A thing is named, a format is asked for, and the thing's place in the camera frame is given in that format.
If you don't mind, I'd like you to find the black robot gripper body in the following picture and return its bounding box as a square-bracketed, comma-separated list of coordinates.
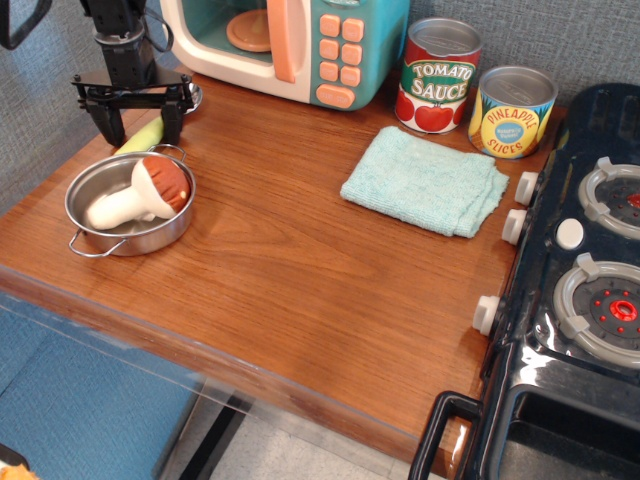
[72, 34, 194, 113]

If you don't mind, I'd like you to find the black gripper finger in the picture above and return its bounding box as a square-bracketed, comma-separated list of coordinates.
[161, 100, 185, 145]
[88, 106, 125, 147]

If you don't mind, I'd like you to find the spoon with green handle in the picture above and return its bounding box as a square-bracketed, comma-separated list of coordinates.
[114, 83, 203, 155]

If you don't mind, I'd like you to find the small steel pot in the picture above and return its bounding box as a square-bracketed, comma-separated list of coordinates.
[64, 144, 196, 258]

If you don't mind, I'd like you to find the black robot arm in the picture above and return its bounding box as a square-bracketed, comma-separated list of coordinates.
[72, 1, 195, 147]

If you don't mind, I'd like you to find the light blue folded cloth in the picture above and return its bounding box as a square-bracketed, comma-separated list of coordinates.
[340, 127, 509, 238]

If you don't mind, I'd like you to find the plush mushroom toy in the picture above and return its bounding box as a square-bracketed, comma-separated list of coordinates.
[86, 156, 191, 230]

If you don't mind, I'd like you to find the orange microwave turntable plate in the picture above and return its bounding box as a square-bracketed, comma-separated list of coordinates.
[226, 9, 271, 53]

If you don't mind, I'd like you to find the teal toy microwave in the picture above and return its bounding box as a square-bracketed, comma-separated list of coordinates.
[160, 0, 410, 111]

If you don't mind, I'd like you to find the tomato sauce can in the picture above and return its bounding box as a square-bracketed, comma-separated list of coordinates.
[395, 17, 483, 134]

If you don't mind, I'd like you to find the pineapple slices can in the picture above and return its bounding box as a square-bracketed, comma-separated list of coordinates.
[468, 65, 558, 159]

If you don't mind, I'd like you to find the white stove knob middle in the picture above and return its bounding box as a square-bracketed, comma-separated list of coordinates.
[501, 209, 527, 245]

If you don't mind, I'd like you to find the white stove knob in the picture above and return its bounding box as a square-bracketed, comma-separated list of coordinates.
[514, 171, 538, 206]
[501, 209, 527, 245]
[472, 296, 500, 336]

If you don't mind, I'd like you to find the white stove knob upper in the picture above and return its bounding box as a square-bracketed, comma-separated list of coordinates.
[514, 171, 538, 206]

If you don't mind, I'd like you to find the orange plush object corner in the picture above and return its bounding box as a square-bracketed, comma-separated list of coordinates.
[0, 464, 39, 480]

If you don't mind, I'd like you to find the white stove knob lower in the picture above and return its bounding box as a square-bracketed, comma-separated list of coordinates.
[472, 296, 500, 336]

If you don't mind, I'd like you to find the white round stove button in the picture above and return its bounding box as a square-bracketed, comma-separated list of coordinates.
[555, 218, 584, 250]

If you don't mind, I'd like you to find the grey upper stove burner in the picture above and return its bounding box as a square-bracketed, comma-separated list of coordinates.
[578, 156, 639, 240]

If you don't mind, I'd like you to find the grey stove burner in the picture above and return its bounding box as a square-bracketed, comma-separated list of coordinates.
[578, 156, 639, 240]
[553, 253, 639, 369]

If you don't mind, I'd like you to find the grey lower stove burner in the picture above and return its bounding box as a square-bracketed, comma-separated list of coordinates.
[553, 253, 639, 369]

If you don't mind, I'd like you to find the black toy stove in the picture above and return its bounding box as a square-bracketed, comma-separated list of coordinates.
[410, 83, 639, 479]

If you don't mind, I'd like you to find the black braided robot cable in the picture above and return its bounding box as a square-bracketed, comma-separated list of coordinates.
[0, 0, 54, 51]

